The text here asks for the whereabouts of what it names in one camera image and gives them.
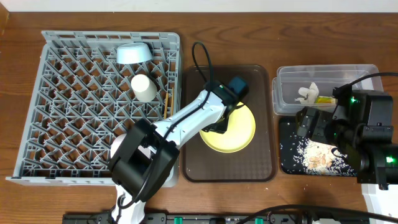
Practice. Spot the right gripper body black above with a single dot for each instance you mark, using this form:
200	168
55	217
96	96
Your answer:
310	123

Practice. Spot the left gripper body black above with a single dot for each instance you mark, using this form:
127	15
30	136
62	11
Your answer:
216	125

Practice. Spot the yellow plate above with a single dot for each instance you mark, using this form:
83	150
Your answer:
240	131

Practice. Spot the yellow green snack wrapper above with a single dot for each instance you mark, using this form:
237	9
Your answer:
325	100

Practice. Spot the white tissue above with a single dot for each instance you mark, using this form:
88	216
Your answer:
308	95

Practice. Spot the cream cup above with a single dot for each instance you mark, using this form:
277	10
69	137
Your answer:
144	88

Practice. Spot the pink small plate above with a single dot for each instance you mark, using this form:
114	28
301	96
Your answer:
117	142

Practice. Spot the light blue bowl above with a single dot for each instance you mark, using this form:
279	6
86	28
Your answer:
133	53

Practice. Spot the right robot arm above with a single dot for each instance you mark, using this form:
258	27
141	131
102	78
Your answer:
360	129

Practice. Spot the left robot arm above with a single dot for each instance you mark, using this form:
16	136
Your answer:
142	159

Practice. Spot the black waste tray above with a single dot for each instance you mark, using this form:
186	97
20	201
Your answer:
289	155

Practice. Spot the grey dishwasher rack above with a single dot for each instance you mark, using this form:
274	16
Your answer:
82	101

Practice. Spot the spilled rice pile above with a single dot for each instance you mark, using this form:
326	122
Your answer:
317	158

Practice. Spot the clear plastic container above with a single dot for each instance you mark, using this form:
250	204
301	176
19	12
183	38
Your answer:
290	86

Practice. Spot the brown plastic serving tray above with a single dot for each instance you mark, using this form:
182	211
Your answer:
257	162

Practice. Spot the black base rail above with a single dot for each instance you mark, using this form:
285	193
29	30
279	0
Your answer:
162	218

